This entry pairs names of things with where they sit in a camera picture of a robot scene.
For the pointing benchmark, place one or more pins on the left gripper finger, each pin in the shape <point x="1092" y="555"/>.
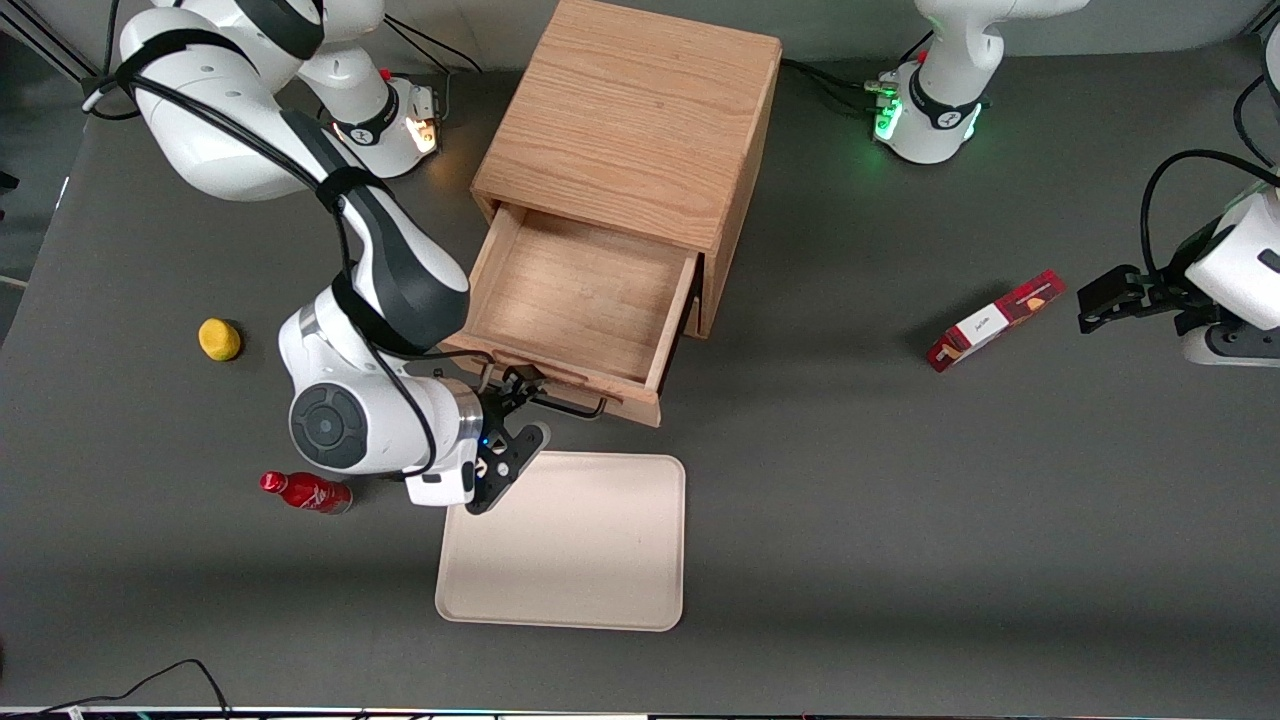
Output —
<point x="1098" y="312"/>
<point x="1195" y="322"/>

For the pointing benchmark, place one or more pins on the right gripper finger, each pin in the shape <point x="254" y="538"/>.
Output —
<point x="528" y="379"/>
<point x="503" y="398"/>

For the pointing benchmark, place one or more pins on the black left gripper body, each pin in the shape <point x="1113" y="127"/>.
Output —
<point x="1163" y="295"/>

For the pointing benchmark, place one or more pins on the wooden drawer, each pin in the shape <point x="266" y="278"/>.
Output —
<point x="585" y="295"/>

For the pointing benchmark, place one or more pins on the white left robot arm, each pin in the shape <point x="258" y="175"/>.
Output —
<point x="945" y="90"/>

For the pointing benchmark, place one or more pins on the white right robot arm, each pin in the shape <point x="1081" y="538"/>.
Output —
<point x="210" y="140"/>

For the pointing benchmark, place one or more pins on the wooden drawer cabinet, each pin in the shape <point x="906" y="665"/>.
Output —
<point x="630" y="110"/>

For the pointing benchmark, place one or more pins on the red tartan cookie box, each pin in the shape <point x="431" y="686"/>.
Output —
<point x="990" y="322"/>

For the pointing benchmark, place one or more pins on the beige plastic tray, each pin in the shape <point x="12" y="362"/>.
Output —
<point x="570" y="550"/>

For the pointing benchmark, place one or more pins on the red drink bottle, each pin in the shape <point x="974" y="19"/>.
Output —
<point x="305" y="491"/>

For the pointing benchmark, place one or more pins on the yellow lemon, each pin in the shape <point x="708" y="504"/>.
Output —
<point x="219" y="340"/>

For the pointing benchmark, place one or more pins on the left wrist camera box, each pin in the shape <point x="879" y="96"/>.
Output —
<point x="1123" y="280"/>

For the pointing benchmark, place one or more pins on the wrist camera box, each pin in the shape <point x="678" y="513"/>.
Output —
<point x="1123" y="280"/>
<point x="505" y="470"/>

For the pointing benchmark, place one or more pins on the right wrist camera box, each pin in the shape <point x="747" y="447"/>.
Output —
<point x="505" y="470"/>

